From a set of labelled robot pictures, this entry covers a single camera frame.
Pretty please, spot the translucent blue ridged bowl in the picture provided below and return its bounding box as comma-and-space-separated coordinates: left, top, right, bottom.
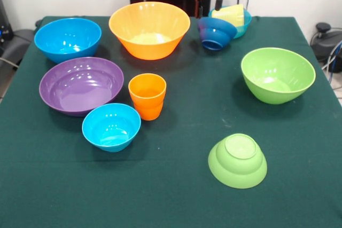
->
208, 7, 252, 39

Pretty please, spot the orange cup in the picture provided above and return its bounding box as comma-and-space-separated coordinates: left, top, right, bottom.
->
128, 73, 167, 121

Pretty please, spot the black electronic device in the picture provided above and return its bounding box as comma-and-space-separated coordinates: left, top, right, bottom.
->
0, 0, 14, 42

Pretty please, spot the large orange bowl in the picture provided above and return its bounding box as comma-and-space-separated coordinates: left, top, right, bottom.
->
108, 1, 191, 61

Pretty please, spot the large green bowl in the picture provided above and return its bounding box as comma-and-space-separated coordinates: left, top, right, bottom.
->
240, 47, 316, 105

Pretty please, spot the dark green tablecloth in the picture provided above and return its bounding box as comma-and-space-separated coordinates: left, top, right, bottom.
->
0, 15, 342, 228

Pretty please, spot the small green bowl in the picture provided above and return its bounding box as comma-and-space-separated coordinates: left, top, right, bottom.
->
208, 133, 268, 189

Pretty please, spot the purple bowl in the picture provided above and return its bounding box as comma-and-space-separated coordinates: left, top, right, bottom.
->
38, 57, 125, 117

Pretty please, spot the small dark blue bowl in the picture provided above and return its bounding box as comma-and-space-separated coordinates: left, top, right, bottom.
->
197, 17, 238, 51

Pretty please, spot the small light blue bowl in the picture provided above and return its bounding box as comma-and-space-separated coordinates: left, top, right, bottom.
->
81, 103, 142, 153

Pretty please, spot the dark grey seat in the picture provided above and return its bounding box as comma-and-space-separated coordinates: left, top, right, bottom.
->
0, 28, 37, 79

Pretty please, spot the yellow cup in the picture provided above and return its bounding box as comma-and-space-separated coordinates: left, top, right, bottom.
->
212, 4, 245, 27

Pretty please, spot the large blue bowl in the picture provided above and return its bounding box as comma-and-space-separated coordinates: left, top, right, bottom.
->
34, 17, 103, 64

